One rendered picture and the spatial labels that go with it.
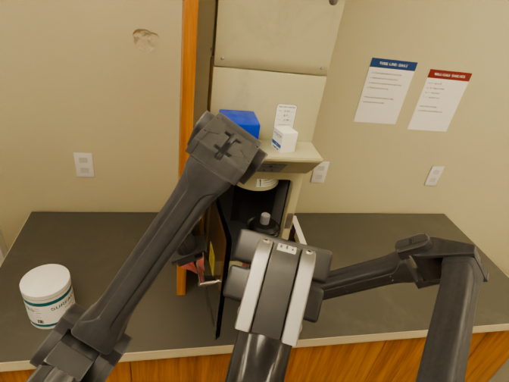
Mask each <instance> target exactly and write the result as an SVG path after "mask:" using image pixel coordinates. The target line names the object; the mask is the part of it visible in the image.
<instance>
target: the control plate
mask: <svg viewBox="0 0 509 382"><path fill-rule="evenodd" d="M286 165H287V164H261V166H260V168H258V170H257V171H258V172H280V171H281V170H282V169H283V168H284V167H285V166H286ZM269 166H273V167H269ZM263 169H266V170H265V171H264V170H263ZM272 169H273V171H271V170H272Z"/></svg>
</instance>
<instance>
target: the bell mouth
mask: <svg viewBox="0 0 509 382"><path fill-rule="evenodd" d="M278 182H279V180H269V179H249V180H248V181H247V182H246V183H245V184H244V185H243V184H242V183H240V182H238V183H237V184H236V185H237V186H240V187H242V188H243V189H249V190H253V191H265V190H269V189H272V188H274V187H275V186H276V185H277V184H278Z"/></svg>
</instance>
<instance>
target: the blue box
mask: <svg viewBox="0 0 509 382"><path fill-rule="evenodd" d="M219 113H222V114H224V115H225V116H226V117H228V118H229V119H230V120H231V121H233V122H234V123H236V124H238V125H239V126H240V127H241V128H242V129H244V130H246V131H247V132H248V133H250V134H251V135H252V136H254V137H255V138H256V139H258V137H259V132H260V126H261V125H260V124H259V121H258V119H257V117H256V115H255V113H254V112H253V111H238V110H227V109H220V110H219Z"/></svg>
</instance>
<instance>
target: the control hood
mask: <svg viewBox="0 0 509 382"><path fill-rule="evenodd" d="M259 141H261V142H262V143H261V146H260V147H259V148H260V149H262V150H263V151H264V152H266V153H267V154H268V156H267V157H266V158H265V159H264V161H263V163H262V164H287V165H286V166H285V167H284V168H283V169H282V170H281V171H280V172H273V173H298V174H306V173H308V172H309V171H311V170H312V169H314V168H315V167H316V166H318V165H319V164H321V163H322V162H323V159H322V158H321V156H320V154H319V153H318V151H317V150H316V149H315V148H314V146H313V144H312V143H311V142H296V144H295V151H294V152H285V153H278V151H277V150H275V148H273V147H272V146H271V143H272V140H262V139H259Z"/></svg>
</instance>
